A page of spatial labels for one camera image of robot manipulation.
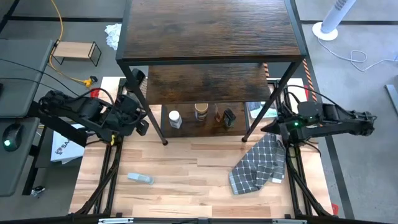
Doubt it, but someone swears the dark wood black-frame shelf unit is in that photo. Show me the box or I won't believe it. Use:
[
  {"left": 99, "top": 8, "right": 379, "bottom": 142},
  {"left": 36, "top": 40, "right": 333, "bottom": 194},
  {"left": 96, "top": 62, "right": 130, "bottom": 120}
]
[{"left": 115, "top": 0, "right": 308, "bottom": 147}]

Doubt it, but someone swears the grey metal strip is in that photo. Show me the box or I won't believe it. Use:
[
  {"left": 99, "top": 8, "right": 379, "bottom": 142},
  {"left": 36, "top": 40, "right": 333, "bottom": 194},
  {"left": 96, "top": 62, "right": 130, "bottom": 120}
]
[{"left": 384, "top": 83, "right": 398, "bottom": 116}]

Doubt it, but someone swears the white crumpled cloth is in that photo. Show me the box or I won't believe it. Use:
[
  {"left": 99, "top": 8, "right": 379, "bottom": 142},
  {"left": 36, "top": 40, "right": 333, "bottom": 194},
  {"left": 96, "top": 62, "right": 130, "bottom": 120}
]
[{"left": 104, "top": 23, "right": 123, "bottom": 51}]

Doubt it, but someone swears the dark green spice tin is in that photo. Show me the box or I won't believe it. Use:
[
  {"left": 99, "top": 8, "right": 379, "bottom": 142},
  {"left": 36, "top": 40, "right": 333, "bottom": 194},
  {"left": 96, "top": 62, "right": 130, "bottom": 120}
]
[{"left": 222, "top": 108, "right": 236, "bottom": 128}]

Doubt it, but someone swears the small wood black-frame stand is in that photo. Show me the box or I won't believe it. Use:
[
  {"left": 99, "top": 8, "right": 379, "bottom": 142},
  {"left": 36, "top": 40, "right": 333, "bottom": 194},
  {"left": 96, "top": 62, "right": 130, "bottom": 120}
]
[{"left": 51, "top": 39, "right": 103, "bottom": 67}]

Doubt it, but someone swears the metal clamp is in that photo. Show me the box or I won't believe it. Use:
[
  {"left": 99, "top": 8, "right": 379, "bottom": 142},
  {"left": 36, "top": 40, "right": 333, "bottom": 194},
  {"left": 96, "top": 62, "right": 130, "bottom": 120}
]
[{"left": 30, "top": 185, "right": 46, "bottom": 198}]

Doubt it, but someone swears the white-lid glass spice jar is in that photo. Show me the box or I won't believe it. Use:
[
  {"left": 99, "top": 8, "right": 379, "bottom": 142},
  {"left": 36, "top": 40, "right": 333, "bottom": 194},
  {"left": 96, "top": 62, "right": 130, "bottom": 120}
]
[{"left": 169, "top": 110, "right": 183, "bottom": 129}]

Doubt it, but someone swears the grey desk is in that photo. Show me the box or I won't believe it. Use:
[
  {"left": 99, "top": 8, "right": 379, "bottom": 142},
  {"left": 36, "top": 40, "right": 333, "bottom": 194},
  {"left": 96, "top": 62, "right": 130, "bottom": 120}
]
[{"left": 0, "top": 39, "right": 55, "bottom": 197}]

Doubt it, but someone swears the grey checked dish cloth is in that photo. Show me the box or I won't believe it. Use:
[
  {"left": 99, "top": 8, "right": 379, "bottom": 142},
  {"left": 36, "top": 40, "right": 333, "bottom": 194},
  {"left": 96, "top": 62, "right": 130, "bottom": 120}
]
[{"left": 229, "top": 133, "right": 286, "bottom": 196}]

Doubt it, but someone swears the yellow extension cable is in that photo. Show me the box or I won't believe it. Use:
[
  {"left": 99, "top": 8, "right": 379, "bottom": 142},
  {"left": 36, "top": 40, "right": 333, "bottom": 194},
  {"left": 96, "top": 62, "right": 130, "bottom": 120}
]
[{"left": 48, "top": 0, "right": 98, "bottom": 88}]

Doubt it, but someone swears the metal box grater black handle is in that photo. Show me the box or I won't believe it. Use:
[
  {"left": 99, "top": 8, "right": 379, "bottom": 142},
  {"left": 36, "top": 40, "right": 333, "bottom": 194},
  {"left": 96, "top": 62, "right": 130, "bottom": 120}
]
[{"left": 130, "top": 68, "right": 149, "bottom": 101}]

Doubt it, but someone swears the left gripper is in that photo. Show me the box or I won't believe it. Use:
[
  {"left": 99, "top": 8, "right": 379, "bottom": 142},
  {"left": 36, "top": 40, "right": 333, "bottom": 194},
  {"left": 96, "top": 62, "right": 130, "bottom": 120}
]
[{"left": 110, "top": 95, "right": 150, "bottom": 137}]

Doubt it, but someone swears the white power cable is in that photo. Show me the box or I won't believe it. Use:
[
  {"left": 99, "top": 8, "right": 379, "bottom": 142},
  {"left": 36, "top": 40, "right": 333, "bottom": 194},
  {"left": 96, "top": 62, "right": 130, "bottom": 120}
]
[{"left": 317, "top": 39, "right": 398, "bottom": 72}]

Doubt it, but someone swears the black computer mouse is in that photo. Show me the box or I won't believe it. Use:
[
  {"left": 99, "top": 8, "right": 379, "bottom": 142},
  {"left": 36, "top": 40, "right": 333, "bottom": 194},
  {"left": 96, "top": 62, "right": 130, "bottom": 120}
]
[{"left": 2, "top": 123, "right": 24, "bottom": 152}]

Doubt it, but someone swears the tan-lid brown spice jar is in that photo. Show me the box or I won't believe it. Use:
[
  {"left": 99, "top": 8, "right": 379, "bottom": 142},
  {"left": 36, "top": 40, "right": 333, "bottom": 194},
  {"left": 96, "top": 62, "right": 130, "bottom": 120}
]
[{"left": 194, "top": 103, "right": 209, "bottom": 122}]

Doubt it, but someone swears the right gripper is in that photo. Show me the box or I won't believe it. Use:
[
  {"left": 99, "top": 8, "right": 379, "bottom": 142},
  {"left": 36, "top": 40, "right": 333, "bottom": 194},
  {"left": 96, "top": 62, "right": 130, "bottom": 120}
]
[{"left": 269, "top": 118, "right": 308, "bottom": 143}]

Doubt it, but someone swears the red spice packet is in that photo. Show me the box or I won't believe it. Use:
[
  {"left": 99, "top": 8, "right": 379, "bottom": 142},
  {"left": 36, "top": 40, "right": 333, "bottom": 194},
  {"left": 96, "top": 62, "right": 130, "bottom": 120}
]
[{"left": 213, "top": 104, "right": 223, "bottom": 123}]

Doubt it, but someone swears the white printed box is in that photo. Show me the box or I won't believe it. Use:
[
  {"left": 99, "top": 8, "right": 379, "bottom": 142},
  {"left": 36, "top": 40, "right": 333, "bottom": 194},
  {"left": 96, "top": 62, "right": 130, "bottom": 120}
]
[{"left": 50, "top": 123, "right": 86, "bottom": 165}]

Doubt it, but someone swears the printed booklet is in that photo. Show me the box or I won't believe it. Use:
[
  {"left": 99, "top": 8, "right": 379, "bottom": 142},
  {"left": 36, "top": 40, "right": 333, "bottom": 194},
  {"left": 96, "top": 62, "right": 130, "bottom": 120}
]
[{"left": 247, "top": 101, "right": 279, "bottom": 119}]

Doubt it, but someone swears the grey oblong plastic tool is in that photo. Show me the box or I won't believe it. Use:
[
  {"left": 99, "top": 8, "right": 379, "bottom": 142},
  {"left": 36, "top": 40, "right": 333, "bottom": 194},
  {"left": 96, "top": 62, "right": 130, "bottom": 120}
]
[{"left": 126, "top": 172, "right": 155, "bottom": 185}]

